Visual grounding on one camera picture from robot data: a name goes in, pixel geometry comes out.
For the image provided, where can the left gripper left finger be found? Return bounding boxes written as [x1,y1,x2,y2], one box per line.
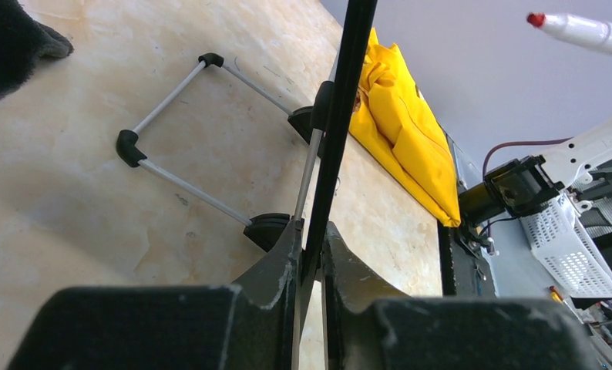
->
[8,220,302,369]

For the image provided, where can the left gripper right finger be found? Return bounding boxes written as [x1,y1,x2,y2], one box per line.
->
[321,223,599,369]

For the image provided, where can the white whiteboard black frame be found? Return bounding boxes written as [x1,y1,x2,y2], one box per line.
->
[116,1,377,254]

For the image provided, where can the red white marker pen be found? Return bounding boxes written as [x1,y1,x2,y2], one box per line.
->
[526,12,612,55]

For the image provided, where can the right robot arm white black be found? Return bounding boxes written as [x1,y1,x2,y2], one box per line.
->
[459,118,612,227]

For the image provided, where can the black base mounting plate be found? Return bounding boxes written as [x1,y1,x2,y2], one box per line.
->
[437,222,496,298]

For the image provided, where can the coloured markers on table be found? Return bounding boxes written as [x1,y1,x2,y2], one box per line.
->
[547,286,564,303]

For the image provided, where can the white plastic basket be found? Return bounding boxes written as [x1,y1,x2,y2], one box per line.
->
[520,194,612,298]

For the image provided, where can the yellow folded garment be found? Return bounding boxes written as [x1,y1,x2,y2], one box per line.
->
[349,30,461,227]

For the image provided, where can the black floral blanket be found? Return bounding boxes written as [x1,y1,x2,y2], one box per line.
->
[0,1,74,99]

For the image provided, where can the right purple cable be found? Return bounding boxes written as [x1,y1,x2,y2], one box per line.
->
[482,136,573,177]

